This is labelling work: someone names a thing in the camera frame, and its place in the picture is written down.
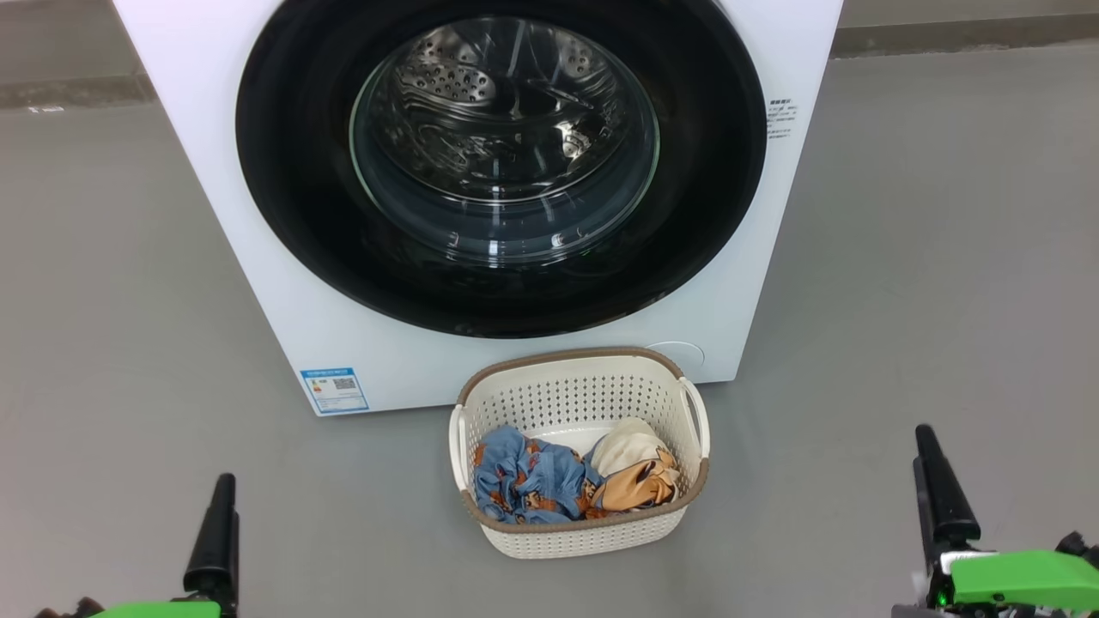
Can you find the stainless steel washing machine drum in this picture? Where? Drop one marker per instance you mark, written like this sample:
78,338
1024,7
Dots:
481,112

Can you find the blue energy label sticker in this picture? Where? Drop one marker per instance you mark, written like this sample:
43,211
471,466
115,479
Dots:
335,390

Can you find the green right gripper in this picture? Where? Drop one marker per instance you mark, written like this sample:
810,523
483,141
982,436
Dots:
1022,579

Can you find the blue cartoon print garment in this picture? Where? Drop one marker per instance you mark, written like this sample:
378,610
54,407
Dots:
524,481

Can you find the cream perforated laundry basket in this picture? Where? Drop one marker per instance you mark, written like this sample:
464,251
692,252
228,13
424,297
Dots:
567,390

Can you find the white front-load washing machine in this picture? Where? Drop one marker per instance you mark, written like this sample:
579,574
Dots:
258,283

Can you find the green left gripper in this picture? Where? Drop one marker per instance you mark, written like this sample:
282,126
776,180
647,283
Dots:
163,610

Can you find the round white filter cover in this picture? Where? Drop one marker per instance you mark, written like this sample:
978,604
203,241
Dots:
683,354

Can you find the black round washer door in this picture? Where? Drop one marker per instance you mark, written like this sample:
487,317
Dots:
292,172

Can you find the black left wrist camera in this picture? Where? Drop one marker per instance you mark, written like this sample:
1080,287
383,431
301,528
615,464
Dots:
69,609

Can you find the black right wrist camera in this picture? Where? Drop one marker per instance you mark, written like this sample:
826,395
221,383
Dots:
1077,549

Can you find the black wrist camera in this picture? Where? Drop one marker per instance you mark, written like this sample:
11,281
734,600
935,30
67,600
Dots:
69,609
1077,549

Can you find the cream orange cartoon garment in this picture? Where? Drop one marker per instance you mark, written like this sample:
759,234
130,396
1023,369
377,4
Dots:
635,481

